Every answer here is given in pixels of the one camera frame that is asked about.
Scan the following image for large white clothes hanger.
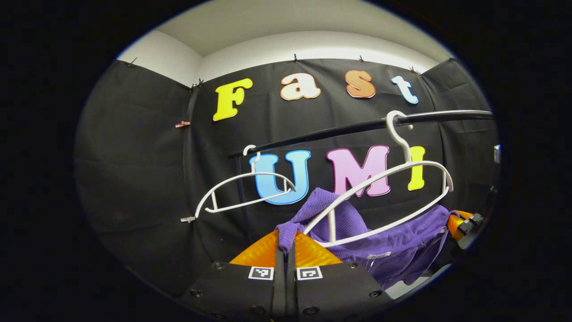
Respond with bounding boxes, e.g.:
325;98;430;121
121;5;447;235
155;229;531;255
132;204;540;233
303;110;454;248

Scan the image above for purple ribbed shirt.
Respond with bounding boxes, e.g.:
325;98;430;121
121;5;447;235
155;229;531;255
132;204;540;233
275;188;452;290

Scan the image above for small white clothes hanger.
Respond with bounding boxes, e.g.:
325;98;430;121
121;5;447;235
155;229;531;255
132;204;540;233
195;144;297;220

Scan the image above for black backdrop cloth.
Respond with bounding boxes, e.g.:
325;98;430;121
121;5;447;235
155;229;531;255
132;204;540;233
74;57;501;296

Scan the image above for black clothes rack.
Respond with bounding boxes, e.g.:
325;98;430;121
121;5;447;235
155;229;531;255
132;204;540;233
229;109;495;233

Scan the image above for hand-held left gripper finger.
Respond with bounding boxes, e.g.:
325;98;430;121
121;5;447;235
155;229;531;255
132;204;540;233
177;230;286;322
286;232;394;322

